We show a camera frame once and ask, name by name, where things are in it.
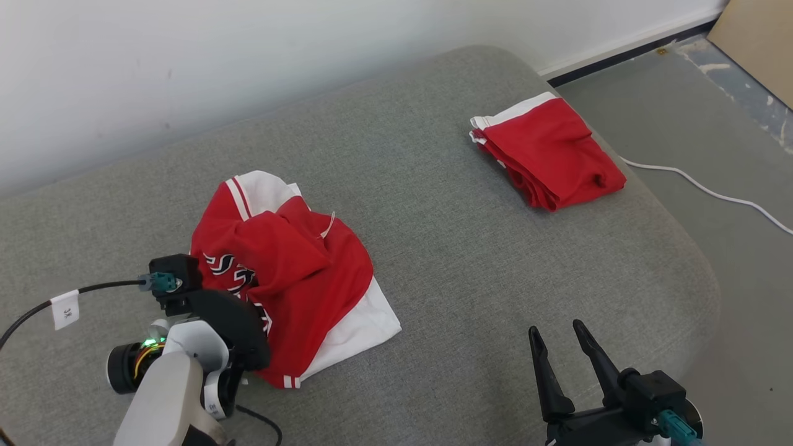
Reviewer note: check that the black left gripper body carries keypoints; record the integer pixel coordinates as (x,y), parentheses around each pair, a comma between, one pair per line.
(238,328)

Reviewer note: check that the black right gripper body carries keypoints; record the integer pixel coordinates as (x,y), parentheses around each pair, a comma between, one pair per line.
(595,430)

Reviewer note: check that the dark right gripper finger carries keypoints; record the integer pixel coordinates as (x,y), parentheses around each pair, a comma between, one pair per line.
(550,396)
(604,371)

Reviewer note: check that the red jersey number 23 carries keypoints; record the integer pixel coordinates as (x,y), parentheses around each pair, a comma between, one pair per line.
(297,272)

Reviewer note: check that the red shorts white stripe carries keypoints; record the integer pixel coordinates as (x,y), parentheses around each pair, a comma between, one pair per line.
(551,155)

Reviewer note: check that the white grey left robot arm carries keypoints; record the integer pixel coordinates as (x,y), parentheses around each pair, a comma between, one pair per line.
(167,396)

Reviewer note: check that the white and black baseboard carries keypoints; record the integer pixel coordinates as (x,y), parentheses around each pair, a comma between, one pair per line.
(626,49)

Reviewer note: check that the tan cardboard panel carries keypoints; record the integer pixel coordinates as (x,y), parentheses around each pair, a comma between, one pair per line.
(759,43)

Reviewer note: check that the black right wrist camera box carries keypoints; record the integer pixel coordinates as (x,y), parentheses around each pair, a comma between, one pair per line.
(653,393)

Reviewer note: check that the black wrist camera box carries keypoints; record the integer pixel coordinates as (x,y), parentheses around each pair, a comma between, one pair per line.
(179,272)
(653,393)

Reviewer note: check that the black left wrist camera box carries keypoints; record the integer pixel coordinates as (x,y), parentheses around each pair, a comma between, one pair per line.
(179,272)

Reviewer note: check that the teal right camera connector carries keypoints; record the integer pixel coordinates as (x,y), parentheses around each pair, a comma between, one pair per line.
(678,428)

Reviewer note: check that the teal camera connector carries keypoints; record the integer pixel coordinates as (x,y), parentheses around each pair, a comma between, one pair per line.
(678,428)
(162,282)

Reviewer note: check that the teal left camera connector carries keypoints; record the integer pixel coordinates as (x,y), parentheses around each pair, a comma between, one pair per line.
(162,282)

